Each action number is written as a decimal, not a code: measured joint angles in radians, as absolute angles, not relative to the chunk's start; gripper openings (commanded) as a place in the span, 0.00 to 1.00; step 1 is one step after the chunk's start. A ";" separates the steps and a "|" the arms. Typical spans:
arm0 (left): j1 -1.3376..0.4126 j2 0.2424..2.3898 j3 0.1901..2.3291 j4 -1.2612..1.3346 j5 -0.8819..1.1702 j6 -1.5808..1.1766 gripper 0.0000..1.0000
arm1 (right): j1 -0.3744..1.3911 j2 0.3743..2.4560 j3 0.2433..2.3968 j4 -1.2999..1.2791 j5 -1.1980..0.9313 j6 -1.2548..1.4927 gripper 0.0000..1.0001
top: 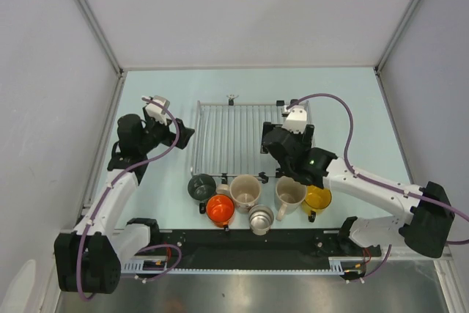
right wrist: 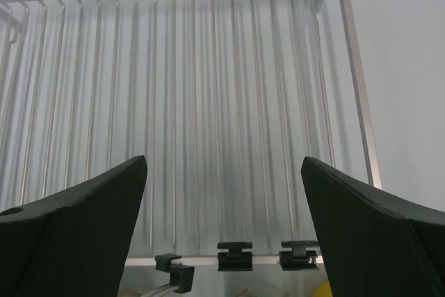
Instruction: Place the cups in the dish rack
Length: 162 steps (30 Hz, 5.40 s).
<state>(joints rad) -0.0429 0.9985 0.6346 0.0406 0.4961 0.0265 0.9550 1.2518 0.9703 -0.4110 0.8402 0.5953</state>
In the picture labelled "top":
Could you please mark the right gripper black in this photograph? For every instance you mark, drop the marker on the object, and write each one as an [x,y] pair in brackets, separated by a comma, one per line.
[306,137]

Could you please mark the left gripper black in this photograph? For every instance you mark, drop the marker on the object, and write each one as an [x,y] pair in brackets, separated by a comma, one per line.
[171,137]

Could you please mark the plain beige mug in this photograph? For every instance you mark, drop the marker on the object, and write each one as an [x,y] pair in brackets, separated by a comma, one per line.
[289,196]

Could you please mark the yellow mug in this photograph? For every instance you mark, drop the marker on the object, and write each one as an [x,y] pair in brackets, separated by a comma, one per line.
[316,200]

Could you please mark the beige floral mug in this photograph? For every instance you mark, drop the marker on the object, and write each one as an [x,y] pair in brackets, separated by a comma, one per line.
[244,190]

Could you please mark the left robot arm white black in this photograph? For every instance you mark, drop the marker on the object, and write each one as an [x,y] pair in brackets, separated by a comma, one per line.
[90,257]

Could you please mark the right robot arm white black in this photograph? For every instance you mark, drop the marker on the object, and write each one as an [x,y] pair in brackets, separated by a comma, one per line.
[419,217]

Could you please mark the dark green mug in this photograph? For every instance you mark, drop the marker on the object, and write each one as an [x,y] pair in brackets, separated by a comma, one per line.
[201,187]

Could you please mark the stainless steel cup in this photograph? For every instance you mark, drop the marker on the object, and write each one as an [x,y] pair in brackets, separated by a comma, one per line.
[260,219]

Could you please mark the orange mug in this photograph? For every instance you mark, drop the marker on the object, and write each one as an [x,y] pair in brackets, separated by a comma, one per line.
[220,209]

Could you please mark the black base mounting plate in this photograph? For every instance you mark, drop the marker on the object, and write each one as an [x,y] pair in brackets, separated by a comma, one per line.
[279,249]

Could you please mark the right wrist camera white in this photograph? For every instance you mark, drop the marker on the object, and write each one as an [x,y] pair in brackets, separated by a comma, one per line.
[295,119]

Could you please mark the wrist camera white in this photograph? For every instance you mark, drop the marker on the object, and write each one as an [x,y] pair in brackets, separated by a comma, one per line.
[155,108]
[295,119]

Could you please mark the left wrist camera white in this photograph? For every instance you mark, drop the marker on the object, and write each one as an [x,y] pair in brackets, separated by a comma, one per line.
[155,108]

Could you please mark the metal wire dish rack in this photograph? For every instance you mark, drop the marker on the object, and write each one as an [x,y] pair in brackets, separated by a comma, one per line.
[228,139]

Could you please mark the white slotted cable duct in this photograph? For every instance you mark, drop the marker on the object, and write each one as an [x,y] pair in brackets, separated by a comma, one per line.
[153,267]

